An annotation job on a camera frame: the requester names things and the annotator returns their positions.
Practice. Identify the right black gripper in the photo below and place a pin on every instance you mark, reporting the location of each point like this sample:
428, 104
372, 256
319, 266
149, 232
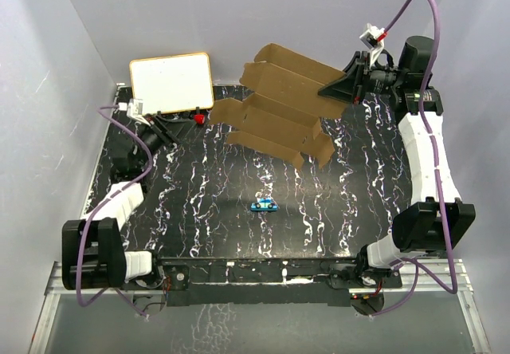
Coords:
343, 87

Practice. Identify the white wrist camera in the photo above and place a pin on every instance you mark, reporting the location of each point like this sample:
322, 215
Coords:
134, 110
373, 38

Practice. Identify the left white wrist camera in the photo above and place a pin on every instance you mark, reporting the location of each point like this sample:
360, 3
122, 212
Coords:
134, 110

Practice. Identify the blue toy car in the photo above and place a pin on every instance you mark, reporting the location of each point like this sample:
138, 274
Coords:
265, 204

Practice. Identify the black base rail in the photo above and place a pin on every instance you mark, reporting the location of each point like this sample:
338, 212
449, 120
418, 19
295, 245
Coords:
250, 281

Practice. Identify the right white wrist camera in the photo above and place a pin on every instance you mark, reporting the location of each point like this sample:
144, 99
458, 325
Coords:
373, 38

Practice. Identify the brown cardboard box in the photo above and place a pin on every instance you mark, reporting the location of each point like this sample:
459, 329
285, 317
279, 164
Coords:
282, 115

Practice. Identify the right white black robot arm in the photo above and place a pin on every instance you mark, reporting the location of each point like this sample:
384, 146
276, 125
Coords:
437, 218

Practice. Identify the red black stamp toy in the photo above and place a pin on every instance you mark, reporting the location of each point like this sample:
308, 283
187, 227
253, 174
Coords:
199, 117

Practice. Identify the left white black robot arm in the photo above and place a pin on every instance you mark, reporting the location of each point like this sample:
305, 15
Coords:
93, 256

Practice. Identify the white board orange frame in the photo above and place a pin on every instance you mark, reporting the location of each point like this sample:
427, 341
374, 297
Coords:
172, 84

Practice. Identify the aluminium frame rail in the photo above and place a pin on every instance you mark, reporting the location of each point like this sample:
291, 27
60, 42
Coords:
421, 317

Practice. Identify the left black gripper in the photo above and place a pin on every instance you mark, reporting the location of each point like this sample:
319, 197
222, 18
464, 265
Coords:
169, 132

